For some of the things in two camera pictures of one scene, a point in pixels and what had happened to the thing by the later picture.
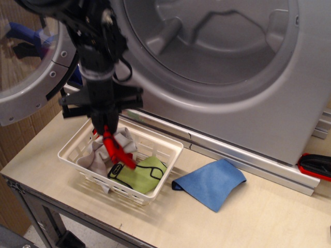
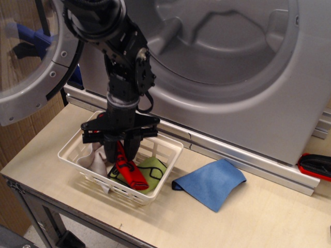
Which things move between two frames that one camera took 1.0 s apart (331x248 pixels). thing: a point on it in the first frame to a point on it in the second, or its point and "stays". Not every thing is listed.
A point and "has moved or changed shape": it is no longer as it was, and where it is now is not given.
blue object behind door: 39,38 stays
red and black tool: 317,166 stays
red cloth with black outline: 118,155 has moved or changed shape
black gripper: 102,102 to 120,121
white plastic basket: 129,165 stays
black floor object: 68,239 stays
